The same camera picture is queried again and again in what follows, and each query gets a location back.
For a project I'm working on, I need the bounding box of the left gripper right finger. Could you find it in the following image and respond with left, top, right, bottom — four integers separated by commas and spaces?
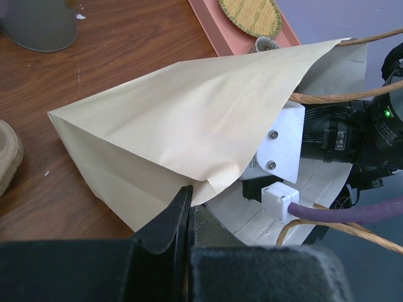
188, 206, 355, 301

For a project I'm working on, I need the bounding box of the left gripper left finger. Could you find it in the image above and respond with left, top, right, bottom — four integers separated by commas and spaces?
1, 186, 193, 301

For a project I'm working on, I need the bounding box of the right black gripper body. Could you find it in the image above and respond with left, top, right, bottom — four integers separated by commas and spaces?
300, 100, 378, 164

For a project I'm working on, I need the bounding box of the beige paper bag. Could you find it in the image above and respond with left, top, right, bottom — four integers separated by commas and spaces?
47, 27, 403, 255

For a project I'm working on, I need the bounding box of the cardboard two-cup carrier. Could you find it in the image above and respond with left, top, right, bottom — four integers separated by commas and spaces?
0, 120, 24, 196

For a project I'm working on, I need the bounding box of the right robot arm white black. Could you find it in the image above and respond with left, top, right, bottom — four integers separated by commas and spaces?
301, 89, 402, 192

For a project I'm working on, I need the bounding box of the yellow woven coaster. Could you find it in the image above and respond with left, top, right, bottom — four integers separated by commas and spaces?
219, 0, 282, 38

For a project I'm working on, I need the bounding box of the orange plastic tray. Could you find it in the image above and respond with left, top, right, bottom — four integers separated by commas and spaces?
189, 0, 300, 56

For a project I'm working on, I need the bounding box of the grey utensil holder can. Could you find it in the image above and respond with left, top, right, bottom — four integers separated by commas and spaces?
1, 0, 77, 52

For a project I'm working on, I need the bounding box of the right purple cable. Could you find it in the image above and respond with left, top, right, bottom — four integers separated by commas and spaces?
289, 198, 403, 225

